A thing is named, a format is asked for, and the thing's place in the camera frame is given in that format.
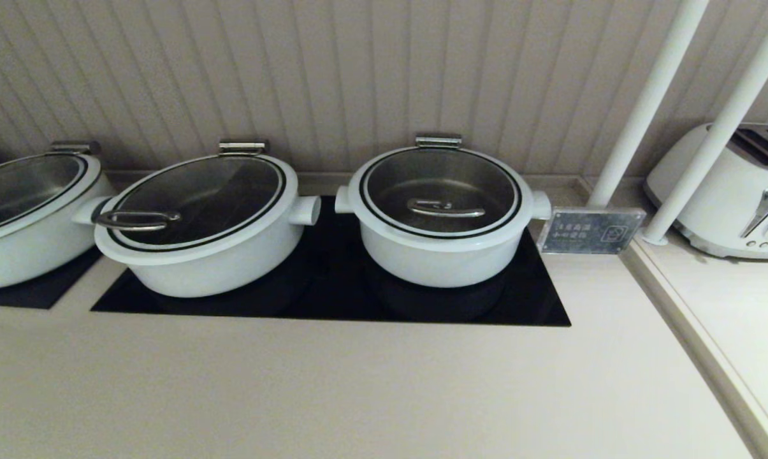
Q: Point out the small glass pot lid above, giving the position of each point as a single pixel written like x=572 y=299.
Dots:
x=434 y=185

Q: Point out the small white pot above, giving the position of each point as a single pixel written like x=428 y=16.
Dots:
x=441 y=268

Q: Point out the large white pot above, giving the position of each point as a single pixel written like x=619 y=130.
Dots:
x=218 y=274
x=27 y=261

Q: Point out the grey acrylic sign plaque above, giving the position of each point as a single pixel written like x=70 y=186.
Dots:
x=587 y=231

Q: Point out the white round pole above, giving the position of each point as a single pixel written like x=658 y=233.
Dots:
x=645 y=102
x=721 y=127

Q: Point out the white toaster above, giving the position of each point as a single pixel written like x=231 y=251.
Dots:
x=728 y=210

